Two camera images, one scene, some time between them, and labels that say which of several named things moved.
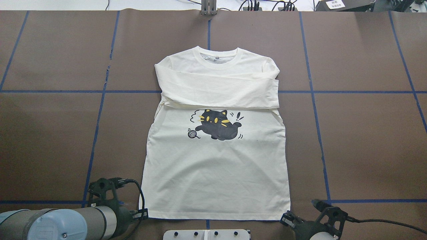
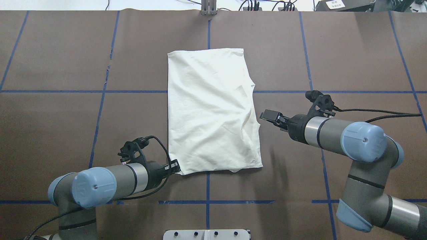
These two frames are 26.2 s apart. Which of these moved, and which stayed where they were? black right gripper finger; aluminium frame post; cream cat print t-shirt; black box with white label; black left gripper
Moved: black right gripper finger; cream cat print t-shirt; black left gripper
Stayed: black box with white label; aluminium frame post
